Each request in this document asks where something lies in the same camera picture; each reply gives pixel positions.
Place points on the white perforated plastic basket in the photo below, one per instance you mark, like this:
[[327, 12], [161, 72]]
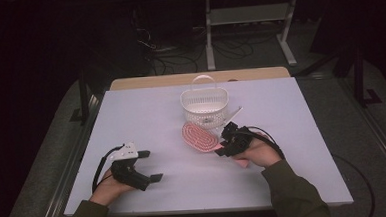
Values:
[[205, 113]]

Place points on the person's right hand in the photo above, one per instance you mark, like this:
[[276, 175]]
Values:
[[261, 153]]

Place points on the white metal table frame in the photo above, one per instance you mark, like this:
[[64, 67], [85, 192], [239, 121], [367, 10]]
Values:
[[246, 14]]

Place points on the wooden table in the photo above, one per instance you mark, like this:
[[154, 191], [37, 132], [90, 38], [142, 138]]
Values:
[[153, 81]]

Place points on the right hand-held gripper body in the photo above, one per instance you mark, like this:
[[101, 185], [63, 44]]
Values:
[[240, 141]]

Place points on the white table board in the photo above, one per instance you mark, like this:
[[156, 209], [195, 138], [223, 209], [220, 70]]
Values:
[[185, 185]]

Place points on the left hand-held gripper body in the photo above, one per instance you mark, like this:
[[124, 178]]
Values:
[[126, 152]]

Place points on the pink hairbrush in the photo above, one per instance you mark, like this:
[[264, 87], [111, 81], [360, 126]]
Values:
[[198, 137]]

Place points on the black metal stand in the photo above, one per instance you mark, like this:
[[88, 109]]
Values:
[[84, 104], [359, 79]]

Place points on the person's left hand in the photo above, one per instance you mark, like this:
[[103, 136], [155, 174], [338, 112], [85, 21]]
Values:
[[108, 189]]

